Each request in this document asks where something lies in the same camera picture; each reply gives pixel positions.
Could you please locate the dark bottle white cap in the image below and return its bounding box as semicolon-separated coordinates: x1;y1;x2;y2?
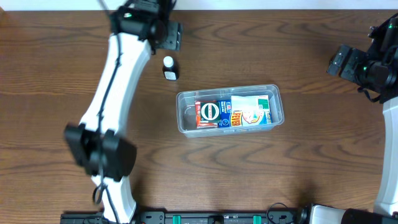
162;56;179;81

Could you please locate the red white medicine box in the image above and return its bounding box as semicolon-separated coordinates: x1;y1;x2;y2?
195;101;218;129

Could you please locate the green Zam-Buk box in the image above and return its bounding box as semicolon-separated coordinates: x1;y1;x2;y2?
200;101;221;124

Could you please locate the white green medicine box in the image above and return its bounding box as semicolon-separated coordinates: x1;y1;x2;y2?
231;95;271;113

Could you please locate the blue Kool Fever box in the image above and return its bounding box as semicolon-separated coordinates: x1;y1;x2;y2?
218;100;272;128

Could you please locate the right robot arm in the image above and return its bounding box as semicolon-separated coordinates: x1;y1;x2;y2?
309;15;397;223

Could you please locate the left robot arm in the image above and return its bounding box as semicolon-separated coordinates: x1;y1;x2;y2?
60;0;183;223

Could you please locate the clear plastic container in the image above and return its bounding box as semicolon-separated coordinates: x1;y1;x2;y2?
176;84;285;138

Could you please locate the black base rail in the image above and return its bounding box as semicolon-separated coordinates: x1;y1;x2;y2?
60;210;308;224

